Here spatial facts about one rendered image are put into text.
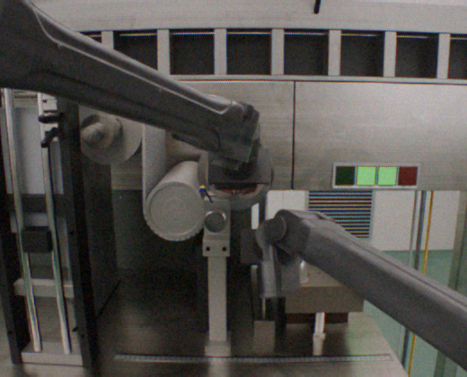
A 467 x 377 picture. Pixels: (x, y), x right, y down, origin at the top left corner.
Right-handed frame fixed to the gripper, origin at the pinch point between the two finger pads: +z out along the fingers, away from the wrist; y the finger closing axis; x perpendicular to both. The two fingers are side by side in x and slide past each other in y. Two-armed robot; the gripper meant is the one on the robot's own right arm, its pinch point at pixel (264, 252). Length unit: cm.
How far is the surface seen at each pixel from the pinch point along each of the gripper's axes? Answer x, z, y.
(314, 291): -8.1, -2.4, 9.7
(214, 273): -4.8, -5.1, -10.2
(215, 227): 2.4, -13.9, -9.5
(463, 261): 4, 51, 73
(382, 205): 79, 258, 123
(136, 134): 20.7, -13.5, -25.2
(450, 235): 54, 272, 191
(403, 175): 24, 20, 41
